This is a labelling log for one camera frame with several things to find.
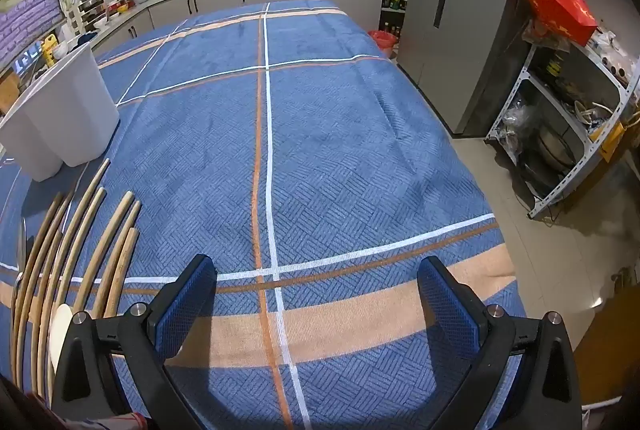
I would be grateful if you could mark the red striped cloth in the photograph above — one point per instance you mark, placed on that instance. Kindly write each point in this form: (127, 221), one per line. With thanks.
(120, 422)

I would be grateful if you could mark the metal spoon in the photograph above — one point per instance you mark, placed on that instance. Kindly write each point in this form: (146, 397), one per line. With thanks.
(22, 242)

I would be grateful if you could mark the yellow bottle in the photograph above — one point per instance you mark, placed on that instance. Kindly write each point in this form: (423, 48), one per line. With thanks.
(49, 49)

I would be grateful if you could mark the metal shelf rack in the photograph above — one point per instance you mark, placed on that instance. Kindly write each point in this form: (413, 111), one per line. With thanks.
(507, 102)

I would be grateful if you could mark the bunch of wooden chopsticks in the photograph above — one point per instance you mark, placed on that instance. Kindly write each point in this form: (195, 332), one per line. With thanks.
(126, 204)

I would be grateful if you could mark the wooden cutting board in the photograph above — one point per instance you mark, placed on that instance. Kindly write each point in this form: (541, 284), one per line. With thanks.
(7, 94)

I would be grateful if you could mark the brown wooden panel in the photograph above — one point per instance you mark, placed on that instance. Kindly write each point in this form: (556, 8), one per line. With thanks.
(610, 345)

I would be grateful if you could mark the red plastic basin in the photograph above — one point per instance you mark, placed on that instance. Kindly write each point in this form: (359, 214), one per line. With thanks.
(384, 40)

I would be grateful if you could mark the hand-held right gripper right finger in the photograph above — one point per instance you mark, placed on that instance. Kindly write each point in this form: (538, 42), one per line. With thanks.
(447, 310)

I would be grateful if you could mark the white rice spoon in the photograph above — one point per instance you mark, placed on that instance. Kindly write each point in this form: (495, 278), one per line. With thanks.
(60, 322)

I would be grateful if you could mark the white two-compartment utensil holder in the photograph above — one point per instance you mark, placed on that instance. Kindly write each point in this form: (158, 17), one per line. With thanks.
(65, 109)

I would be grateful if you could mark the blue plaid tablecloth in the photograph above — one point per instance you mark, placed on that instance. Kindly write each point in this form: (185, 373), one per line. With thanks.
(325, 134)

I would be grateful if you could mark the grey refrigerator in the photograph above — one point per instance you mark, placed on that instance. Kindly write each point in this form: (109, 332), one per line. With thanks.
(465, 9)

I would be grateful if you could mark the blue dish cloth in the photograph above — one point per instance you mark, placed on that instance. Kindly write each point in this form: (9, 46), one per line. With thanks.
(85, 38)

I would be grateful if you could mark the wall poster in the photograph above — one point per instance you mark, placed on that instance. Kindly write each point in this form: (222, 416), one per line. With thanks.
(30, 9)

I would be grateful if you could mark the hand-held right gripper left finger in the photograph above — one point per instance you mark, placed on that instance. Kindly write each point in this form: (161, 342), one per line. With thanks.
(185, 305)

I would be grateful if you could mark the red gift bag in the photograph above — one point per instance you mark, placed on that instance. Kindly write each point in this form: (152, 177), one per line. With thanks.
(560, 4)

